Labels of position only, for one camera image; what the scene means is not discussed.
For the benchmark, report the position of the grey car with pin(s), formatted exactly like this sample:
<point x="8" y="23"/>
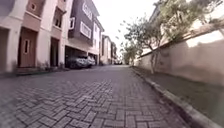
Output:
<point x="76" y="62"/>

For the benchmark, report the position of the beige building with brown doors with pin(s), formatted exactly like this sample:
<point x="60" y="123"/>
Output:
<point x="43" y="43"/>

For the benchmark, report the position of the grey concrete pavement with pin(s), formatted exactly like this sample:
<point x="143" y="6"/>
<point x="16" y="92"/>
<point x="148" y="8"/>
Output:
<point x="26" y="71"/>

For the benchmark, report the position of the large leafy tree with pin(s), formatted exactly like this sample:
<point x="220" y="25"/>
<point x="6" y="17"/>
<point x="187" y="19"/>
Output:
<point x="180" y="16"/>

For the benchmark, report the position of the row of buildings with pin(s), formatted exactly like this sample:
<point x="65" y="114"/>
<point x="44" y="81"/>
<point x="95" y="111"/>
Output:
<point x="106" y="48"/>

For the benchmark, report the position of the dark purple building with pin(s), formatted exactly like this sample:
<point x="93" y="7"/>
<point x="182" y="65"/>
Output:
<point x="76" y="20"/>

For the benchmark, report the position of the concrete kerb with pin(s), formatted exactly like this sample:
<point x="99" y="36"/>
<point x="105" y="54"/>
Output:
<point x="180" y="105"/>

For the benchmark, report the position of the dark ground strip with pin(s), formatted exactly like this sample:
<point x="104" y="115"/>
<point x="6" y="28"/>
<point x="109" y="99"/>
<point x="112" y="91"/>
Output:
<point x="200" y="93"/>

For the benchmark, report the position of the brick paved road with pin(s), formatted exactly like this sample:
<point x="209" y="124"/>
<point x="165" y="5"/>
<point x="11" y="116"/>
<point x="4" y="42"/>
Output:
<point x="100" y="96"/>

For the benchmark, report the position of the pale car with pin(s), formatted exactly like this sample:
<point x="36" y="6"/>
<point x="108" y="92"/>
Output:
<point x="91" y="61"/>

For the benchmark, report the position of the long pale boundary wall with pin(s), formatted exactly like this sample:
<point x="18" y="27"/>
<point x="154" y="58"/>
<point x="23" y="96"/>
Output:
<point x="186" y="60"/>

